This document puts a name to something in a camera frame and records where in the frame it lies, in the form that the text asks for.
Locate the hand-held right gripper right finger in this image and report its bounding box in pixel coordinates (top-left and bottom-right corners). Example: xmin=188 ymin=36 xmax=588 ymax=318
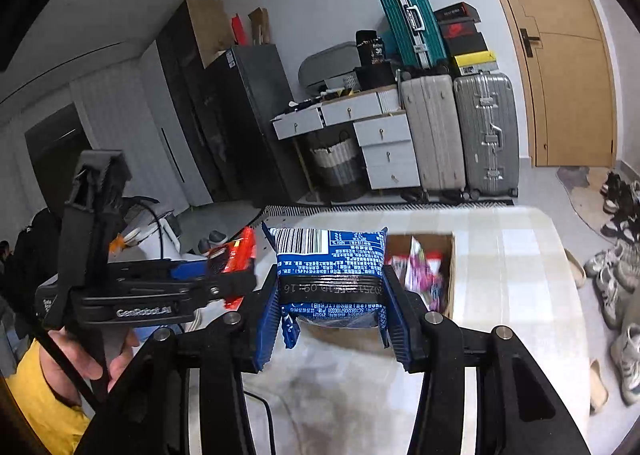
xmin=381 ymin=269 xmax=591 ymax=455

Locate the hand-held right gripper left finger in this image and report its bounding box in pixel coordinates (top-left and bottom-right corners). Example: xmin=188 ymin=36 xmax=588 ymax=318
xmin=75 ymin=265 xmax=281 ymax=455

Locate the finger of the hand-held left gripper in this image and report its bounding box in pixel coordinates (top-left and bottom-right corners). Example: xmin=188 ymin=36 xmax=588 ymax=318
xmin=166 ymin=248 xmax=232 ymax=281
xmin=200 ymin=269 xmax=259 ymax=307

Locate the red cookie packet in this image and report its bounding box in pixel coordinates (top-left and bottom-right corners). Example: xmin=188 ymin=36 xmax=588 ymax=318
xmin=207 ymin=227 xmax=258 ymax=311

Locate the purple snack packet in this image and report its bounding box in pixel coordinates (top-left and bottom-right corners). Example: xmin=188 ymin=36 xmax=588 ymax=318
xmin=390 ymin=237 xmax=446 ymax=311

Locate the brown cardboard box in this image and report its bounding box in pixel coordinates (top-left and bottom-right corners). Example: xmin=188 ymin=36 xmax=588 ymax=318
xmin=300 ymin=232 xmax=457 ymax=343

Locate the blue cookie packet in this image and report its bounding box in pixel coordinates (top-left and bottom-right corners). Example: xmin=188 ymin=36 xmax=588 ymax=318
xmin=262 ymin=225 xmax=391 ymax=351

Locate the person's left forearm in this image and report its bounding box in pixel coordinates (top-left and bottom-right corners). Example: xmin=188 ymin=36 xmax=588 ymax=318
xmin=5 ymin=340 xmax=96 ymax=455

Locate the person's left hand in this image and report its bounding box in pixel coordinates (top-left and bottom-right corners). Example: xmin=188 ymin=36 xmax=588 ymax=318
xmin=40 ymin=329 xmax=140 ymax=406

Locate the white appliance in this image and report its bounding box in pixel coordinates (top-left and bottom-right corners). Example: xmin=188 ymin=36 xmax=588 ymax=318
xmin=120 ymin=195 xmax=183 ymax=266

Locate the white wardrobe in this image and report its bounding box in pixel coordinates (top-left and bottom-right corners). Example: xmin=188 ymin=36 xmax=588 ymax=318
xmin=70 ymin=42 xmax=216 ymax=208

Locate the black refrigerator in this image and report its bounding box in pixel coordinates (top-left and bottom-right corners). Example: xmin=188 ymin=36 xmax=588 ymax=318
xmin=202 ymin=44 xmax=313 ymax=208

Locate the woven laundry basket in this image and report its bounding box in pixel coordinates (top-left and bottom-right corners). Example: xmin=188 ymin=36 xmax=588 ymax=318
xmin=304 ymin=129 xmax=368 ymax=202

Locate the white drawer desk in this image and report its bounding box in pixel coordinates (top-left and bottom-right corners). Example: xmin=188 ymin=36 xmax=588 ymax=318
xmin=271 ymin=85 xmax=422 ymax=200

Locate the black tall cabinet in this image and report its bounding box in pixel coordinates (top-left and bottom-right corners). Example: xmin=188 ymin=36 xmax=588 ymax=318
xmin=155 ymin=0 xmax=236 ymax=206

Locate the beige slipper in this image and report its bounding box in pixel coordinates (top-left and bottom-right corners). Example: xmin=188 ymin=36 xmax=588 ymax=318
xmin=565 ymin=250 xmax=586 ymax=288
xmin=590 ymin=360 xmax=610 ymax=416

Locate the beige suitcase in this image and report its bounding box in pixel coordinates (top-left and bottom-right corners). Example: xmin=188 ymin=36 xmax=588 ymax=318
xmin=400 ymin=74 xmax=468 ymax=203

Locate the silver suitcase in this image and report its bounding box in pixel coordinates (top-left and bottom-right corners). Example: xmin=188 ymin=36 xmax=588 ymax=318
xmin=452 ymin=71 xmax=520 ymax=200

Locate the beige round rug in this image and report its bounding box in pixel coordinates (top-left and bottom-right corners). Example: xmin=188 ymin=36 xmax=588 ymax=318
xmin=570 ymin=167 xmax=631 ymax=236

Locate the pile of assorted shoes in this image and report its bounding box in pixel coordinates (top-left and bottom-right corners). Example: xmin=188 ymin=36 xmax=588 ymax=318
xmin=582 ymin=170 xmax=640 ymax=408

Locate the grey doormat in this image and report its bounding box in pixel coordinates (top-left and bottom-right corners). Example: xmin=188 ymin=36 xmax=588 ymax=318
xmin=556 ymin=166 xmax=591 ymax=190

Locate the grey oval tub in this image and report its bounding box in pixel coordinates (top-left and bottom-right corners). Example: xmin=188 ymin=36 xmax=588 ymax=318
xmin=299 ymin=42 xmax=362 ymax=90

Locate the flat brown cardboard carton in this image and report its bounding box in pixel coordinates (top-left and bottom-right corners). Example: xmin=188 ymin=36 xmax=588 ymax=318
xmin=186 ymin=0 xmax=236 ymax=70

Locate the red paper bag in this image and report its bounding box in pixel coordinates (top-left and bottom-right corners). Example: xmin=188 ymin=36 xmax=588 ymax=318
xmin=230 ymin=12 xmax=251 ymax=48

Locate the brown paper bag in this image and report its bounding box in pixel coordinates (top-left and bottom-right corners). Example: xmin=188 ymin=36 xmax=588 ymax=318
xmin=247 ymin=7 xmax=272 ymax=46

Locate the black plastic basket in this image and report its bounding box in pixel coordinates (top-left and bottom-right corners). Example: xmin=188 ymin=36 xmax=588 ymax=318
xmin=354 ymin=62 xmax=398 ymax=90

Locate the black labelled box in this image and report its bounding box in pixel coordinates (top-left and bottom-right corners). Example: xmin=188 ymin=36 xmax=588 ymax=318
xmin=356 ymin=29 xmax=385 ymax=68

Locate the yellow white shoe box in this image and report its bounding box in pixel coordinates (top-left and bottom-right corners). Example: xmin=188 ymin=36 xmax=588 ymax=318
xmin=450 ymin=51 xmax=500 ymax=76

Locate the plain black shoe box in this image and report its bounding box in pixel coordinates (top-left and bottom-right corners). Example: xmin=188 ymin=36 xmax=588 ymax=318
xmin=445 ymin=32 xmax=488 ymax=58

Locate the wooden door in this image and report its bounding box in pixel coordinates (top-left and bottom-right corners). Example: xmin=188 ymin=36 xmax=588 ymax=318
xmin=467 ymin=0 xmax=618 ymax=168

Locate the teal suitcase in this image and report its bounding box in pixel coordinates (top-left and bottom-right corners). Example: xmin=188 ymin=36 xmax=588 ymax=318
xmin=375 ymin=0 xmax=448 ymax=70

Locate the black shoe box red trim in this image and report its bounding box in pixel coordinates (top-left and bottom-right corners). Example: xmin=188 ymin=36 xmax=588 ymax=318
xmin=432 ymin=2 xmax=482 ymax=24

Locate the black cable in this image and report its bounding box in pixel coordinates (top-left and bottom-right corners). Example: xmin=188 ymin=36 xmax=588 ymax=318
xmin=245 ymin=387 xmax=277 ymax=455
xmin=125 ymin=197 xmax=173 ymax=261

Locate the dark door handle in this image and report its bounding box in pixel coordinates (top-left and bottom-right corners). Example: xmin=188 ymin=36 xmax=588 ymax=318
xmin=519 ymin=28 xmax=542 ymax=58

